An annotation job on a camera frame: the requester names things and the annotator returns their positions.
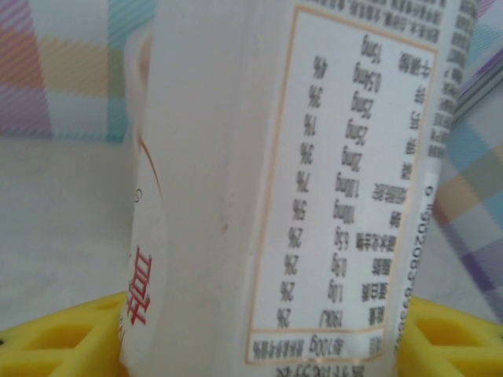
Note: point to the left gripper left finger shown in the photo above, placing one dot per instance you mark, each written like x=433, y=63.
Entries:
x=59, y=345

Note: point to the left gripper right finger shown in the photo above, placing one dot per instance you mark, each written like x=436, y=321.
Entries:
x=452, y=345

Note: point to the aluminium frame post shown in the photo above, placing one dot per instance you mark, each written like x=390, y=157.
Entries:
x=477, y=92

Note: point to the white label bottle green band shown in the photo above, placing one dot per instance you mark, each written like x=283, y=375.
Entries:
x=236, y=157

